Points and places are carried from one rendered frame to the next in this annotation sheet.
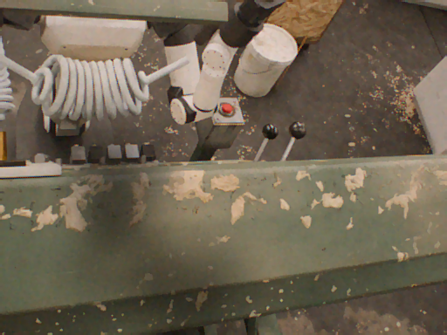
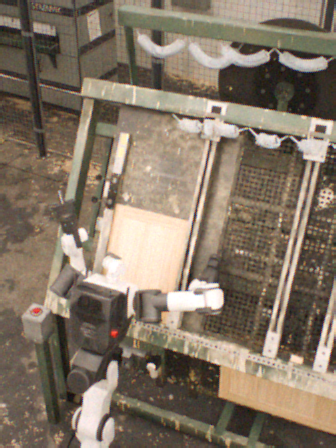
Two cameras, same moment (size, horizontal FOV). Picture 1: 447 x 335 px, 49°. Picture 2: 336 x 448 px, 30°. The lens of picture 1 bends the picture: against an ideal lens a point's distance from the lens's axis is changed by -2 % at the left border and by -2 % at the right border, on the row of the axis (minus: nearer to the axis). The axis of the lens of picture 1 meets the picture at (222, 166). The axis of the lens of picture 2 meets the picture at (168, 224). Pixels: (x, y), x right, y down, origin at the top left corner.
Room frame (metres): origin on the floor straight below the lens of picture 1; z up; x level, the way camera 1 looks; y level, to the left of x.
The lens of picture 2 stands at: (1.72, 2.58, 3.28)
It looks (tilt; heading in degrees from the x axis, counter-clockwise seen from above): 36 degrees down; 242
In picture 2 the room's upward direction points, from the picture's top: straight up
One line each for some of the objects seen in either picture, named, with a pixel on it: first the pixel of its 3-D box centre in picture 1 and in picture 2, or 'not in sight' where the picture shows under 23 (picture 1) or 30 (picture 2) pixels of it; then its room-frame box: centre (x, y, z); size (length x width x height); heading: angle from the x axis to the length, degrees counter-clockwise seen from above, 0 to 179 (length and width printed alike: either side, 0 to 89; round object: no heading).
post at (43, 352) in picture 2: (188, 182); (47, 380); (1.18, 0.09, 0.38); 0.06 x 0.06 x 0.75; 40
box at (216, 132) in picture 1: (218, 124); (38, 324); (1.18, 0.09, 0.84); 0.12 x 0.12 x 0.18; 40
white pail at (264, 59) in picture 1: (266, 58); not in sight; (2.31, 0.11, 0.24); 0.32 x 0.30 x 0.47; 124
